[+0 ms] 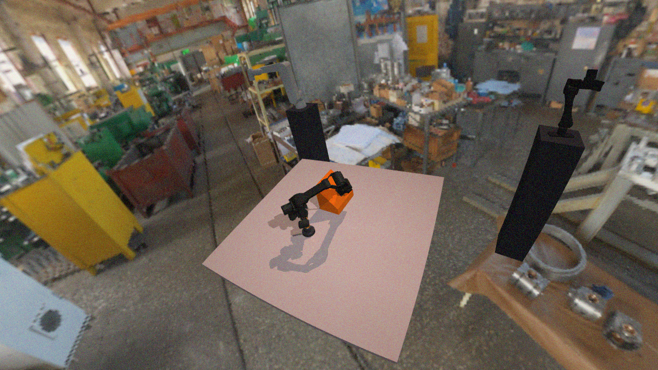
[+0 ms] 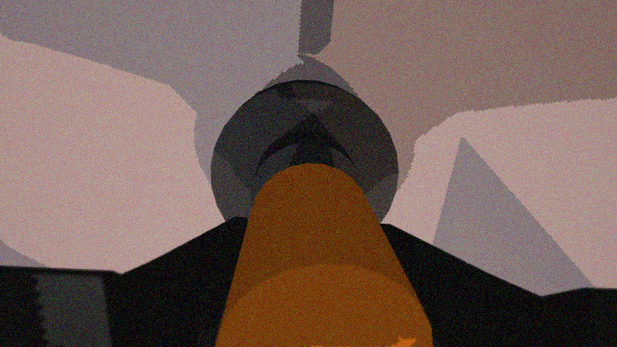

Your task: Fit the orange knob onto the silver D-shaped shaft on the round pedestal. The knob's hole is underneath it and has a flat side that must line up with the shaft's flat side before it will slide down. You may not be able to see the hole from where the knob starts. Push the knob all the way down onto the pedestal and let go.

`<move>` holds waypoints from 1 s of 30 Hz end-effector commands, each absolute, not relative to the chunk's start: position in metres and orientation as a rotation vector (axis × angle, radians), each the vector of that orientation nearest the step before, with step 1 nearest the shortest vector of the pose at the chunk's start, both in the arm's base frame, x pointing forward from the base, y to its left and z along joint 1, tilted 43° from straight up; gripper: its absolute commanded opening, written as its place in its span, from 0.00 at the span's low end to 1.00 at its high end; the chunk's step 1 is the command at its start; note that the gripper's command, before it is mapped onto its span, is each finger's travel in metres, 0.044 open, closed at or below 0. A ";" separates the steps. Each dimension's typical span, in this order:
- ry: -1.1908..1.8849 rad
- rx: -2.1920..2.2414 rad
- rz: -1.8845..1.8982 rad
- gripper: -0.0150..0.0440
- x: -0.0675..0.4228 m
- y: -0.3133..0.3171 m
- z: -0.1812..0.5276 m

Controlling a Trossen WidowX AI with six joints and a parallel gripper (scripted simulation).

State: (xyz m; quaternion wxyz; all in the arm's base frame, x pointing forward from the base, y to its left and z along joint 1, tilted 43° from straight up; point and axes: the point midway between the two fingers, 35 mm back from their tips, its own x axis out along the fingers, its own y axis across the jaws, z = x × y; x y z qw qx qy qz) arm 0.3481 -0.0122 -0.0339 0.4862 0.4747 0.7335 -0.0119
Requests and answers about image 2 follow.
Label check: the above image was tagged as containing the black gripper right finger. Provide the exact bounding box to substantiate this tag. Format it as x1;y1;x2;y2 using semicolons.
380;224;617;347

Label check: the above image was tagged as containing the orange knob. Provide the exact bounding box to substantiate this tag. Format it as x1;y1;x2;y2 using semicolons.
215;163;433;347

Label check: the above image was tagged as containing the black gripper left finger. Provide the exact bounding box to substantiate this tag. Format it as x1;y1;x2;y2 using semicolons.
0;217;248;347

